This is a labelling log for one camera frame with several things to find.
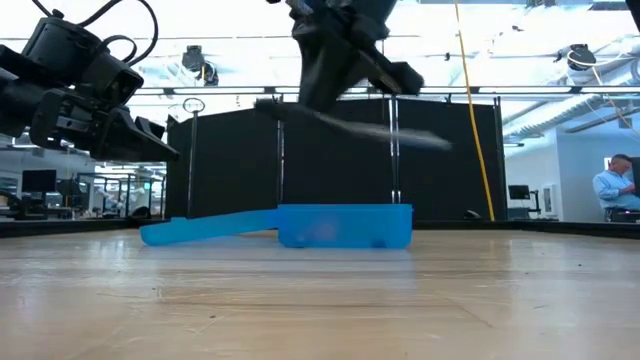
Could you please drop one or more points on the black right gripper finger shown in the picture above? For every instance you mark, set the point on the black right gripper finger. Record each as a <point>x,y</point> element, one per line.
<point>325,70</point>

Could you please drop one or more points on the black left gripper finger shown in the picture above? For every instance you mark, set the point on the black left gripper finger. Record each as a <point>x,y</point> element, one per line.
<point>125,142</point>
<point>152,127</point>

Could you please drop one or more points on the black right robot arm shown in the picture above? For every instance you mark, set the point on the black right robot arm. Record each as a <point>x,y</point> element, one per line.
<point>635,10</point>

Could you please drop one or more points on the blue plastic supply box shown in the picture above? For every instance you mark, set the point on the blue plastic supply box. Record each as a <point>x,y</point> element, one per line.
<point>345,225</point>

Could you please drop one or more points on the black computer monitor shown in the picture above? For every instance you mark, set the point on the black computer monitor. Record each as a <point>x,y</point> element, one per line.
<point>39,180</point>

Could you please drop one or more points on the black ceiling-hung device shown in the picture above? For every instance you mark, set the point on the black ceiling-hung device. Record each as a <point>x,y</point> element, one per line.
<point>195,60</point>
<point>580,55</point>

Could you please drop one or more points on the black fabric partition panel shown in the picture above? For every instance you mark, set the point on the black fabric partition panel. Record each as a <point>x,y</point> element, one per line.
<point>445,175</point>
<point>340,170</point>
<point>225,165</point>

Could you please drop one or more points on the small black monitor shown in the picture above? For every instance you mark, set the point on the small black monitor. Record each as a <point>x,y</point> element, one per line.
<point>519,192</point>

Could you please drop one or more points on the person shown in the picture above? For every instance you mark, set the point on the person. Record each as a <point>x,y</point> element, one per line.
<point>612,190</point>

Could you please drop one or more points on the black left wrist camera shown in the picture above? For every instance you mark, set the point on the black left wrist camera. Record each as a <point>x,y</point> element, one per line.
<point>75,55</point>

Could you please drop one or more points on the horizontal metal ceiling rail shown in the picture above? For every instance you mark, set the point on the horizontal metal ceiling rail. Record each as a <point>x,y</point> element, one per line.
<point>225,90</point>

